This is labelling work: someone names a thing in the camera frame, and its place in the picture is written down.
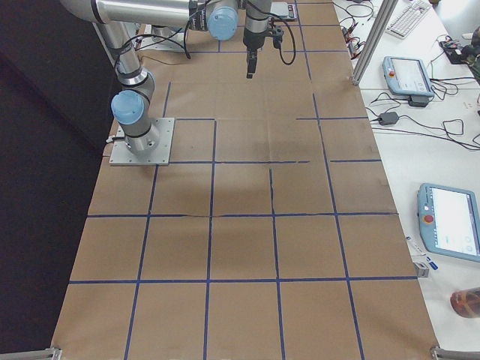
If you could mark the silver digital kitchen scale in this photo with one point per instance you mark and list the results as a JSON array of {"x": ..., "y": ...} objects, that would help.
[{"x": 284, "y": 10}]

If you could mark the black power adapter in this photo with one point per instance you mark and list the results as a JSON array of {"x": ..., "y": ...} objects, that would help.
[{"x": 388, "y": 118}]

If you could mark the aluminium frame post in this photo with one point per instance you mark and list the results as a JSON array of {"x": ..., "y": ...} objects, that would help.
[{"x": 382, "y": 19}]

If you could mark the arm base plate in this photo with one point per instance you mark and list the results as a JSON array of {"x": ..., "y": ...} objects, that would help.
[{"x": 154, "y": 148}]

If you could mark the blue teach pendant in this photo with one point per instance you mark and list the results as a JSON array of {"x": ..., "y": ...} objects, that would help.
[
  {"x": 448, "y": 220},
  {"x": 407, "y": 76}
]

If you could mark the white keyboard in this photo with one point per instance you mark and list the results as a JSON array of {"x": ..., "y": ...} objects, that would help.
[{"x": 407, "y": 20}]

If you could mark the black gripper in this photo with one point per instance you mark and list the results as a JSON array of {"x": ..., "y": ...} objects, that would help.
[{"x": 250, "y": 41}]

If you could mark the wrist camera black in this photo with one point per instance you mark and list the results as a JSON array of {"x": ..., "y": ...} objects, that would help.
[{"x": 276, "y": 33}]

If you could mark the brown paper table cover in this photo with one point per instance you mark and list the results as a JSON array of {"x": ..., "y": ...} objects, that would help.
[{"x": 272, "y": 233}]

